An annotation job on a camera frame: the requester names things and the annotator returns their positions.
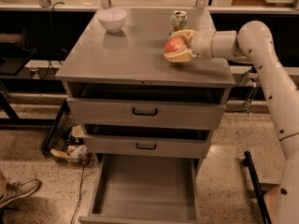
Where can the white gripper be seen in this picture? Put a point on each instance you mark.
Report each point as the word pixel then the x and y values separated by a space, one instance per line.
pixel 202 44

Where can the red apple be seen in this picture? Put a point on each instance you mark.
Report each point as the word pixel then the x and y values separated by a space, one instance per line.
pixel 175 44

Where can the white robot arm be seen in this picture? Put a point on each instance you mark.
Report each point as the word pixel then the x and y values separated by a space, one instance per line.
pixel 253 43

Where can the grey drawer cabinet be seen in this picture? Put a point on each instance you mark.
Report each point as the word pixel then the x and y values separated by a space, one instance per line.
pixel 135 56

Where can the top grey drawer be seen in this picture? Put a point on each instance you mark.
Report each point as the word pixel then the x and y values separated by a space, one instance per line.
pixel 147 106

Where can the grey drawer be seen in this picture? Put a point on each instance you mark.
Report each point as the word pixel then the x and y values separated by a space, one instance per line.
pixel 147 141
pixel 147 106
pixel 144 190

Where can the middle grey drawer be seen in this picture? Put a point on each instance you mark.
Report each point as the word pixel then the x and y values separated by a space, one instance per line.
pixel 147 141

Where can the bottom grey drawer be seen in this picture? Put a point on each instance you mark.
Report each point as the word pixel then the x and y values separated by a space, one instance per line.
pixel 144 190

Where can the green white soda can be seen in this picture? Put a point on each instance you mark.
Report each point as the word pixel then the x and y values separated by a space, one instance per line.
pixel 178 20

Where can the black power adapter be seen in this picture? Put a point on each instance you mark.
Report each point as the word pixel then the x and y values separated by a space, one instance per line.
pixel 253 70

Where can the white bowl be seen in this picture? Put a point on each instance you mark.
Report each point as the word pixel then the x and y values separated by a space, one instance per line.
pixel 112 19

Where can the black metal bar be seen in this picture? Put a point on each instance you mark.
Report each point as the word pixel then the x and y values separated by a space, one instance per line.
pixel 257 188

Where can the cardboard box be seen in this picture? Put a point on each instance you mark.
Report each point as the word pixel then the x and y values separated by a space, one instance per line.
pixel 271 201

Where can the grey sneaker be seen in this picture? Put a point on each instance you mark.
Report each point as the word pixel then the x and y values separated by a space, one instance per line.
pixel 14 191

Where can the wire basket with trash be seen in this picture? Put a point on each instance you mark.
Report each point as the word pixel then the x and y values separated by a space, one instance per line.
pixel 65 142

